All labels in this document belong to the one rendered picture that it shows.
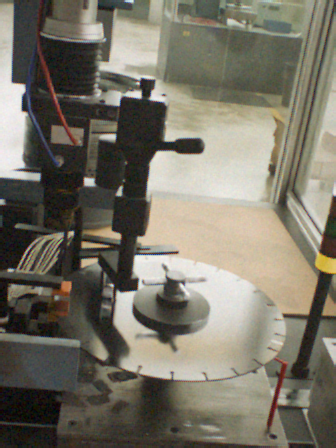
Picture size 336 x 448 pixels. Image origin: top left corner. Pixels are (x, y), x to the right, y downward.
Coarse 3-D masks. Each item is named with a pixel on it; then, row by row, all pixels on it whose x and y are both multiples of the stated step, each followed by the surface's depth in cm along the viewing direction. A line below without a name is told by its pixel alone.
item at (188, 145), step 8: (136, 144) 72; (144, 144) 72; (152, 144) 72; (160, 144) 72; (168, 144) 72; (176, 144) 72; (184, 144) 71; (192, 144) 71; (200, 144) 71; (176, 152) 72; (184, 152) 72; (192, 152) 72; (200, 152) 72
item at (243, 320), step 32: (160, 256) 104; (96, 288) 92; (192, 288) 96; (224, 288) 97; (256, 288) 98; (64, 320) 83; (96, 320) 84; (128, 320) 85; (224, 320) 88; (256, 320) 89; (96, 352) 78; (128, 352) 78; (160, 352) 79; (192, 352) 80; (224, 352) 81; (256, 352) 82
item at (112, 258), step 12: (120, 240) 82; (132, 240) 81; (108, 252) 89; (120, 252) 82; (132, 252) 82; (108, 264) 86; (120, 264) 83; (132, 264) 83; (108, 276) 86; (120, 276) 83; (132, 276) 83; (120, 288) 82; (132, 288) 83
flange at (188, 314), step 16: (144, 288) 92; (160, 288) 89; (144, 304) 88; (160, 304) 88; (176, 304) 87; (192, 304) 89; (208, 304) 90; (144, 320) 86; (160, 320) 85; (176, 320) 85; (192, 320) 86
